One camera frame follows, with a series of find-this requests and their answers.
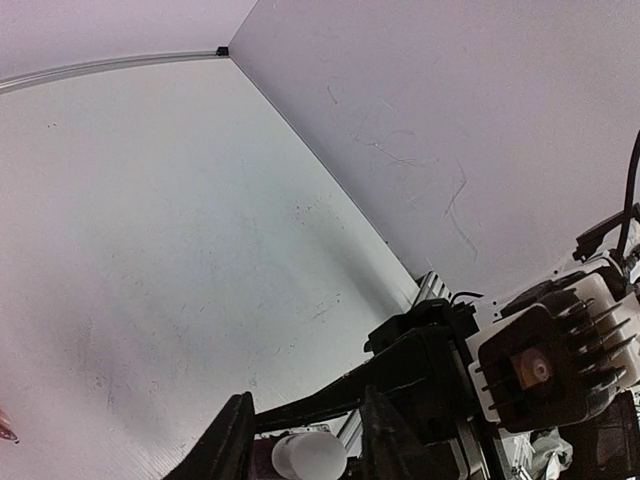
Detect aluminium back rail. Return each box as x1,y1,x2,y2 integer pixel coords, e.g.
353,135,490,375
1,46,230,94

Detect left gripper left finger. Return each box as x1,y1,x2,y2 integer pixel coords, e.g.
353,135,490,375
169,392,255,480

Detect purple nail polish bottle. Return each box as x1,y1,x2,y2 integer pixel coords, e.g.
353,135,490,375
249,432,288,480

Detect white nail polish cap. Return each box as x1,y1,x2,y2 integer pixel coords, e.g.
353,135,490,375
271,431,347,480

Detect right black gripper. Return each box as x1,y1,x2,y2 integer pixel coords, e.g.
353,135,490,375
255,299,500,479

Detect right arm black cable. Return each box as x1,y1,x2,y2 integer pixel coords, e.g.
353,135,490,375
614,129,640,261

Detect mannequin hand with long nails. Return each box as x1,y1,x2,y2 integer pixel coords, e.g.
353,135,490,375
0,410,19,443

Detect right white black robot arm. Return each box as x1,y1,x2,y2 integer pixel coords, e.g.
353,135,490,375
255,208,639,479

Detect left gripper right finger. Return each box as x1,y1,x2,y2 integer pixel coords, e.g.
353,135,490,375
360,386,438,479

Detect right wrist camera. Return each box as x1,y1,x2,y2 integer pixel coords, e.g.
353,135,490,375
466,268,639,434

